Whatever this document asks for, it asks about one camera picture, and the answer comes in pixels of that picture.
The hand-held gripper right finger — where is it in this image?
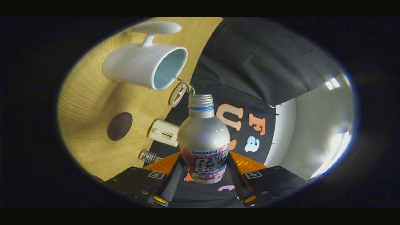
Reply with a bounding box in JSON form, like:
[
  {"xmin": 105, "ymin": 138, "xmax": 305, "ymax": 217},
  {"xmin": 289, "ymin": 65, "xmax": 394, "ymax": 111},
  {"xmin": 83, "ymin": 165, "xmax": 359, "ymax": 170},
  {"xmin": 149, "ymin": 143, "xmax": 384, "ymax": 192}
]
[{"xmin": 227, "ymin": 152, "xmax": 308, "ymax": 206}]

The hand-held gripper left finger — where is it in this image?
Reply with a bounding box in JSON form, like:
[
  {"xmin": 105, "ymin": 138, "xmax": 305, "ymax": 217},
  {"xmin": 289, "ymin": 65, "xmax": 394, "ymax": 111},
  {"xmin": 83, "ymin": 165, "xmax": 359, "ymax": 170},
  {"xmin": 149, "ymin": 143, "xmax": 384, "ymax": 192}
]
[{"xmin": 105, "ymin": 152, "xmax": 185, "ymax": 207}]

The silver juice bottle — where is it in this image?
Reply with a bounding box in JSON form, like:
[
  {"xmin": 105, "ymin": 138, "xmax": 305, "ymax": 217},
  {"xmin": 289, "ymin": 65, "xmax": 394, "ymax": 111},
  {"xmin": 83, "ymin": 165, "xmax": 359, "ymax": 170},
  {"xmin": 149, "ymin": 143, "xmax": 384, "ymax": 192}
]
[{"xmin": 177, "ymin": 94, "xmax": 231, "ymax": 184}]

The dark round coaster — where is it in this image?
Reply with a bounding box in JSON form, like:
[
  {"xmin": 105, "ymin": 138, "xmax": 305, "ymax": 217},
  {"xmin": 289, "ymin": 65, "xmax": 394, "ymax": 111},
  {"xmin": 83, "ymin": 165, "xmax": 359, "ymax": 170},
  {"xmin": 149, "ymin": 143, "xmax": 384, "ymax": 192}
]
[{"xmin": 107, "ymin": 112, "xmax": 133, "ymax": 141}]

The clear juice stream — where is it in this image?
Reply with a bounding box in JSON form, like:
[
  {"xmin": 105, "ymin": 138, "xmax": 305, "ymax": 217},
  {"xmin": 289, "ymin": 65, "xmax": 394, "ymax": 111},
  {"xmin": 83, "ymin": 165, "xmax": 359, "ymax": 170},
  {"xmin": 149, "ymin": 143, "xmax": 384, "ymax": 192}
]
[{"xmin": 177, "ymin": 77, "xmax": 196, "ymax": 95}]

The white cup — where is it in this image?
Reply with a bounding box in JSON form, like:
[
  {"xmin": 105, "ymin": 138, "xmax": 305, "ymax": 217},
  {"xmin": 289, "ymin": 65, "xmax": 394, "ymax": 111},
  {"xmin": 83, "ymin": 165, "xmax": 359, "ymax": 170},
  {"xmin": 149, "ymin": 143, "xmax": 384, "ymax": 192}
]
[{"xmin": 102, "ymin": 21, "xmax": 188, "ymax": 91}]

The white toaster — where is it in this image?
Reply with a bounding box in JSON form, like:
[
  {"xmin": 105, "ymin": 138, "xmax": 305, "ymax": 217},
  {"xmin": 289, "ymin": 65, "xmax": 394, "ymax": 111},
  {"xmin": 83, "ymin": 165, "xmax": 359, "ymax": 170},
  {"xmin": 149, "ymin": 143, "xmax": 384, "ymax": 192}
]
[{"xmin": 148, "ymin": 119, "xmax": 181, "ymax": 147}]

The white oval plate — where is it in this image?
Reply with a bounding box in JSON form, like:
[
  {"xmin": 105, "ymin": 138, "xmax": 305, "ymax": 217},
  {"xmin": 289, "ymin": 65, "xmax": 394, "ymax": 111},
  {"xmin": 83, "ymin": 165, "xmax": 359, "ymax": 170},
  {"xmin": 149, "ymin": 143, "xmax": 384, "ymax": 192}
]
[{"xmin": 169, "ymin": 82, "xmax": 187, "ymax": 107}]

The wooden table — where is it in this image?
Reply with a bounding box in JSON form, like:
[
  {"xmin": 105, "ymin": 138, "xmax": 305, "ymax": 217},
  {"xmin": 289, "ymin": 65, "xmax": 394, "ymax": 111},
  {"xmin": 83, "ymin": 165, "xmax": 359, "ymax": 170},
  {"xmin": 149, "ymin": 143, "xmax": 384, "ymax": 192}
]
[{"xmin": 58, "ymin": 17, "xmax": 223, "ymax": 182}]

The small ceiling light panel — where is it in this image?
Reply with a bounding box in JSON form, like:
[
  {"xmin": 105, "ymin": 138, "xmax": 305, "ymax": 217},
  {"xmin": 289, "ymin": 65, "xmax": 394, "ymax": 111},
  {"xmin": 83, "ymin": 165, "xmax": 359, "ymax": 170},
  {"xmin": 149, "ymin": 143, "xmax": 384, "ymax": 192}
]
[{"xmin": 325, "ymin": 77, "xmax": 340, "ymax": 90}]

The metal wire holder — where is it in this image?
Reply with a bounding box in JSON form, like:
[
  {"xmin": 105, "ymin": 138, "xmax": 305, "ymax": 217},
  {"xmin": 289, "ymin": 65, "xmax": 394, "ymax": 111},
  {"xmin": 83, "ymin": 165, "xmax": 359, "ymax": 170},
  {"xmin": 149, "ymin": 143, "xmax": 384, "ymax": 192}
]
[{"xmin": 138, "ymin": 150, "xmax": 163, "ymax": 164}]

